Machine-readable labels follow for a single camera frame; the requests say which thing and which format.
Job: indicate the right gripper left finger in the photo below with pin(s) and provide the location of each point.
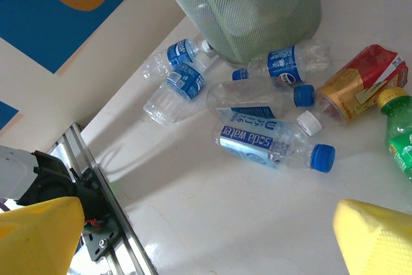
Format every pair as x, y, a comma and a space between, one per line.
38, 239

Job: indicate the metal mesh waste bin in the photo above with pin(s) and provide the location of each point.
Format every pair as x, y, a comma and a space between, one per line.
257, 20

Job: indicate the red and gold bottle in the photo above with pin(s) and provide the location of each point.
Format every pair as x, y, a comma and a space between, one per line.
357, 85

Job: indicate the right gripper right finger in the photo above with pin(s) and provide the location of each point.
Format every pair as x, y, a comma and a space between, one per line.
376, 242

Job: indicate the clear blue-striped bottle blue cap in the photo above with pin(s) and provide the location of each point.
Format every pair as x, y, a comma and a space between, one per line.
244, 93

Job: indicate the soda water bottle blue cap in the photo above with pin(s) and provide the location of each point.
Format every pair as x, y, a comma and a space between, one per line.
248, 139

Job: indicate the light blue label bottle white cap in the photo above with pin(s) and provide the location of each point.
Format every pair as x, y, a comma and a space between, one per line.
309, 122

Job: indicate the clear bottle blue Pepsi label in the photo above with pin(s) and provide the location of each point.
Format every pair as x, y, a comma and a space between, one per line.
286, 65

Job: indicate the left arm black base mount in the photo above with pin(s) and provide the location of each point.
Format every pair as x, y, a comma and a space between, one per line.
99, 239

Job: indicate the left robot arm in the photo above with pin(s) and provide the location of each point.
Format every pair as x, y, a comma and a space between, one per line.
19, 172

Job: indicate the green plastic bottle yellow cap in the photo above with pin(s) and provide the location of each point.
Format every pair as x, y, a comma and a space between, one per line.
399, 127

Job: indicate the aluminium front rail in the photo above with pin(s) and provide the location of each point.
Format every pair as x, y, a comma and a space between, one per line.
128, 249

